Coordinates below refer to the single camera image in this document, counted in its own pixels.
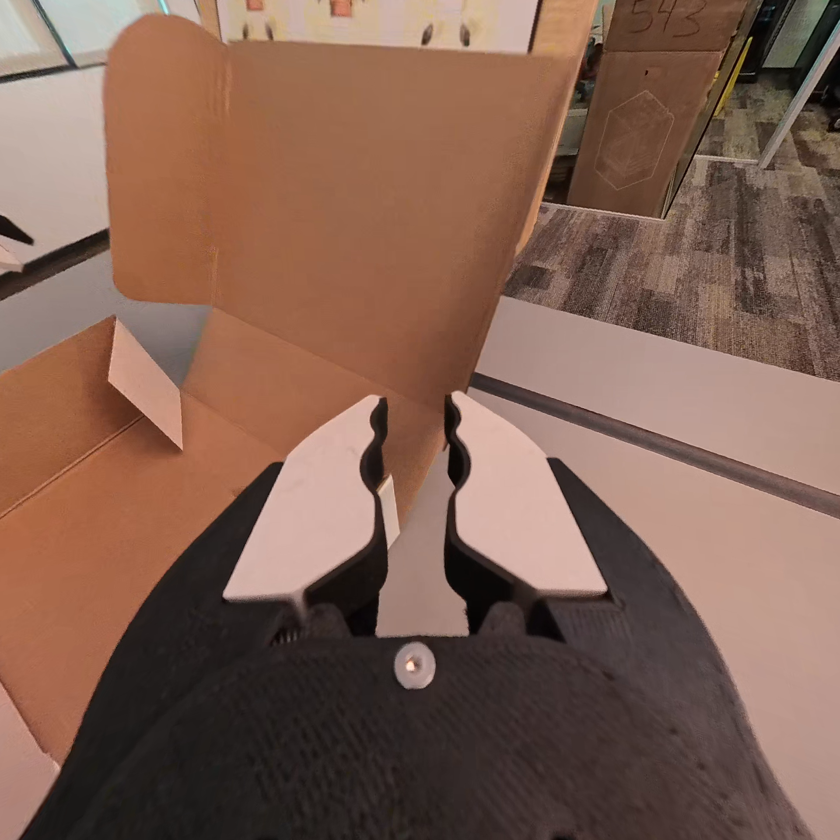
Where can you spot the printed instruction sheet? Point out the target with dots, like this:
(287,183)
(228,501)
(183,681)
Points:
(367,23)

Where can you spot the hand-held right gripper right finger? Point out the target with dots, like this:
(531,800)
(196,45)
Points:
(518,512)

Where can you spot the white cardboard mailer box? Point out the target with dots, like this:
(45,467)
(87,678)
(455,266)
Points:
(328,197)

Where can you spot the tall brown cardboard box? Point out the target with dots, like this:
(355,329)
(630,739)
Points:
(643,131)

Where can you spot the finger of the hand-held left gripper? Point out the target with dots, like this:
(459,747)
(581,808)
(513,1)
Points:
(5,259)

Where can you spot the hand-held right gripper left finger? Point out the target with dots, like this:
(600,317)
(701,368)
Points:
(308,512)

